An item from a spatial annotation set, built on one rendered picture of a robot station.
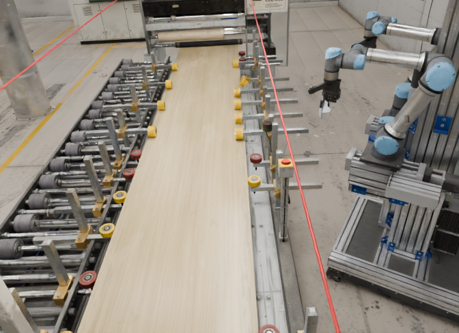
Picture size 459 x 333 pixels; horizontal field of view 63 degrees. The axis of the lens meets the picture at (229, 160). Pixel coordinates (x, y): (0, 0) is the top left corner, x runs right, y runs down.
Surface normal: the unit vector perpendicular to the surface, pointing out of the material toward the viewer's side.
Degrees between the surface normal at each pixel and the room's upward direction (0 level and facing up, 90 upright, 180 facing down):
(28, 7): 90
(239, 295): 0
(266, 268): 0
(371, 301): 0
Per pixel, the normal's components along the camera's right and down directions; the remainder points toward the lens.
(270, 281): -0.05, -0.83
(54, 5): 0.00, 0.55
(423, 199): -0.51, 0.50
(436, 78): -0.35, 0.43
